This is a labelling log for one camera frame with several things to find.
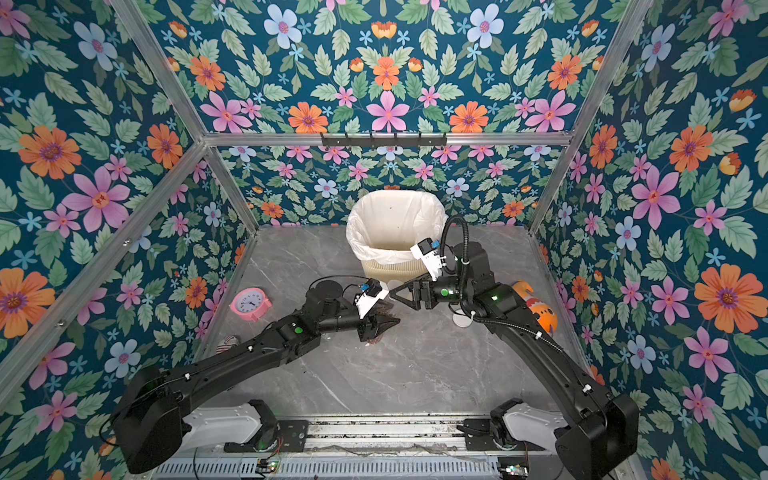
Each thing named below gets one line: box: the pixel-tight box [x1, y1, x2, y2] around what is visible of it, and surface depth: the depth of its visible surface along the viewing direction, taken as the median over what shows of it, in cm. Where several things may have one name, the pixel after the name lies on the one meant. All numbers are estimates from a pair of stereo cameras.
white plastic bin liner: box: [346, 190, 448, 265], surface depth 91 cm
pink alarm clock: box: [229, 287, 273, 323], surface depth 98 cm
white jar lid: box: [452, 309, 473, 328], surface depth 95 cm
